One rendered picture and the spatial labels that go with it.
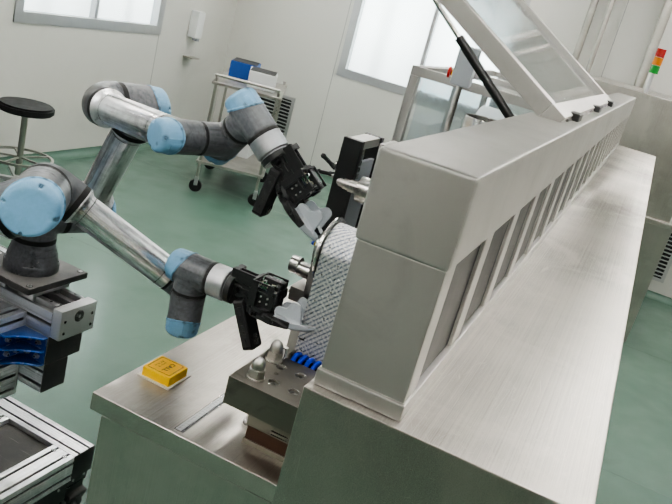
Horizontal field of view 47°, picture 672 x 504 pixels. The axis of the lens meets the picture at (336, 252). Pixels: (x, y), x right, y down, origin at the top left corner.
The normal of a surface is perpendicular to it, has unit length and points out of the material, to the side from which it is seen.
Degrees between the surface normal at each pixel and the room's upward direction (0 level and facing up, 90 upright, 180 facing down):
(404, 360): 90
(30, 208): 86
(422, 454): 90
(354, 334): 90
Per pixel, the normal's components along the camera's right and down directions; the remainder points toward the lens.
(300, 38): -0.39, 0.20
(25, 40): 0.89, 0.35
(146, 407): 0.25, -0.92
